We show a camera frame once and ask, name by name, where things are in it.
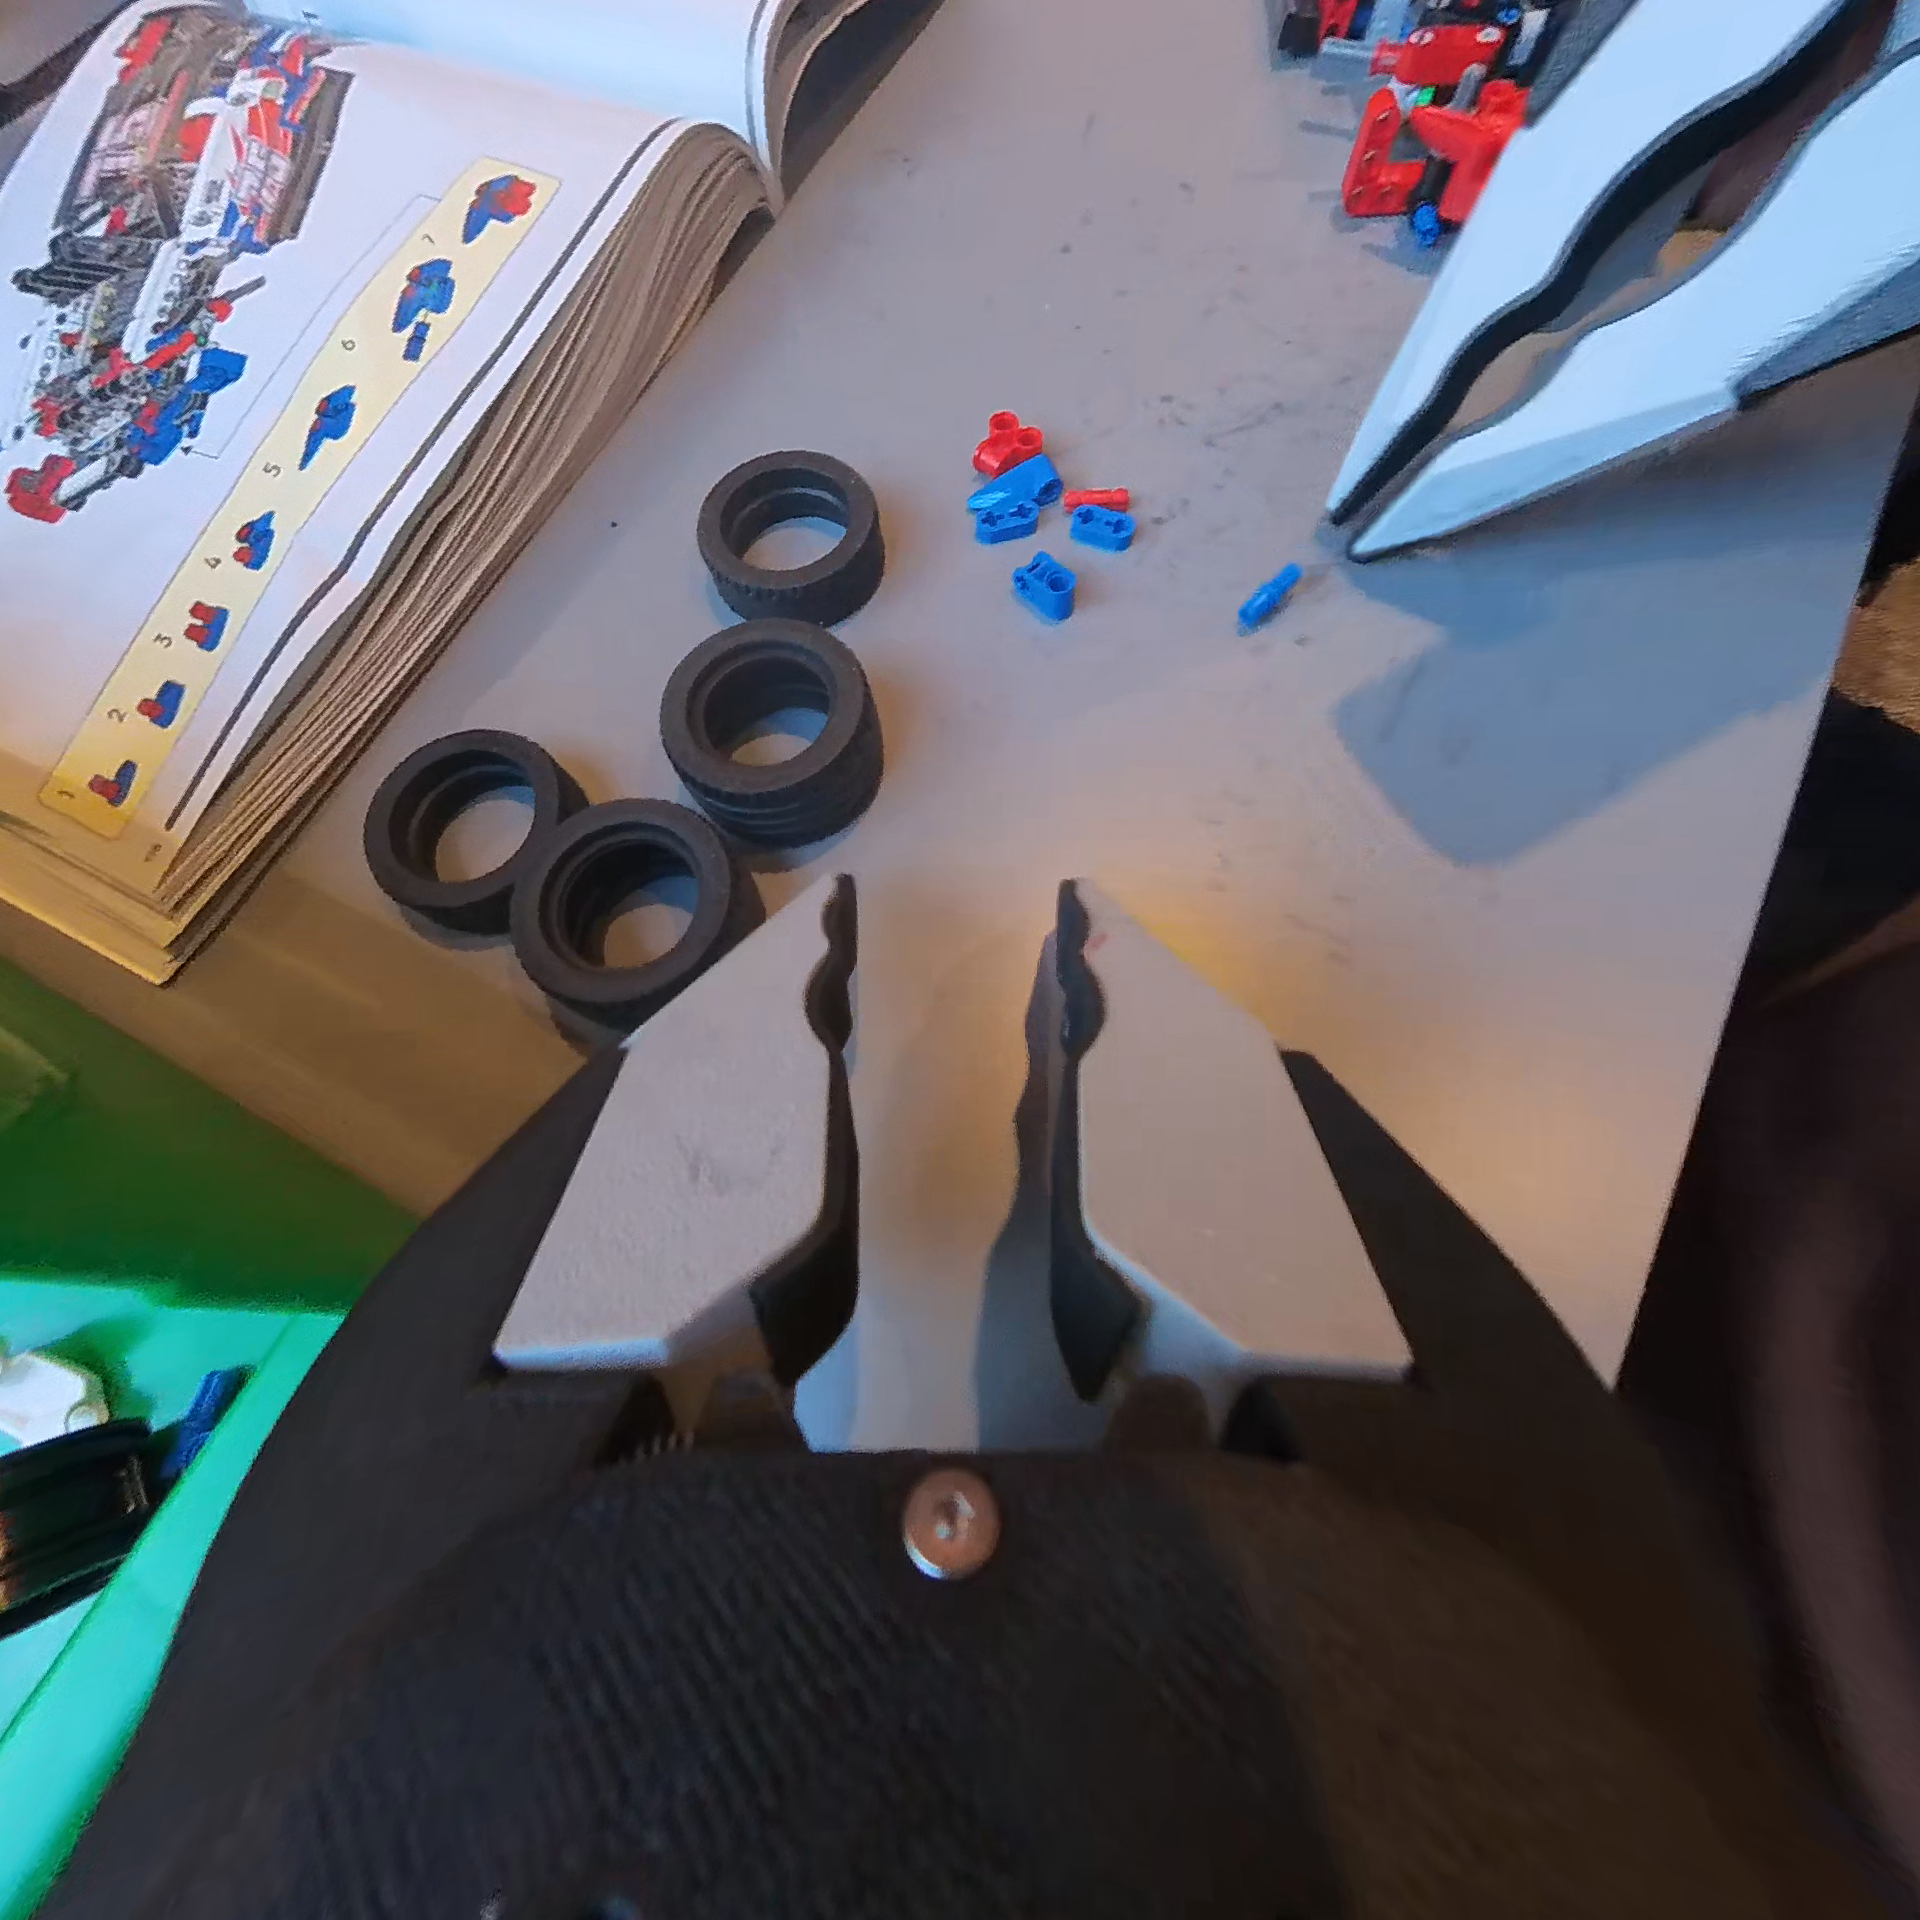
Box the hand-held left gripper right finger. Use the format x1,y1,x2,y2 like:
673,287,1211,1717
1035,879,1415,1407

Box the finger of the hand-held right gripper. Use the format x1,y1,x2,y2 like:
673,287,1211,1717
1324,0,1889,531
1347,40,1920,567

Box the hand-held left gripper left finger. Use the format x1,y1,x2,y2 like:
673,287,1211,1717
489,872,865,1389

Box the toy brick car model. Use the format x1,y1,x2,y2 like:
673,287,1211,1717
1272,0,1561,245

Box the green plastic bin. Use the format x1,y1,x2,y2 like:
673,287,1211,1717
0,959,423,1788

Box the thick building instruction booklet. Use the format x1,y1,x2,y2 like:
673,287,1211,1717
0,0,962,984

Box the grey desk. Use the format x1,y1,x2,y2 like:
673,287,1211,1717
0,0,1920,1389

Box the person's dark trousers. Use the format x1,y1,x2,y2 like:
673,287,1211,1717
1611,435,1920,1501

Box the white mudguard brick panel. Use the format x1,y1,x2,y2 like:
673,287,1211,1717
0,1341,115,1432

